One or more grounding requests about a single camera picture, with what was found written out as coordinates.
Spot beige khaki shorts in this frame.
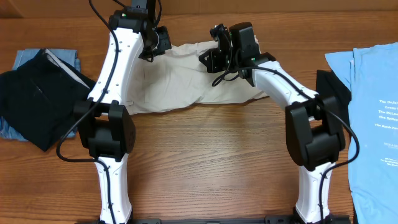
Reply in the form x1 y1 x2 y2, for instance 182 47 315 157
126 41 267 115

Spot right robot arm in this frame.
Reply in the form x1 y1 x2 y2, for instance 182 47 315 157
199 22 350 223

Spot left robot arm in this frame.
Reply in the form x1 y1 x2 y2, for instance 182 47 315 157
74 0 171 223

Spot black garment right pile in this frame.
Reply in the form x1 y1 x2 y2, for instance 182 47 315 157
316 70 351 125

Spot folded black garment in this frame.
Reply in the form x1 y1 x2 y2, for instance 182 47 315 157
1 49 95 151

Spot light blue t-shirt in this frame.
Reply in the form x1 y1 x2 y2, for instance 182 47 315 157
325 43 397 223

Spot folded blue denim jeans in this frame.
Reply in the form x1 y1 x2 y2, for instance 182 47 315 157
1 49 81 141

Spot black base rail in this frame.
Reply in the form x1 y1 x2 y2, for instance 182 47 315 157
76 215 351 224

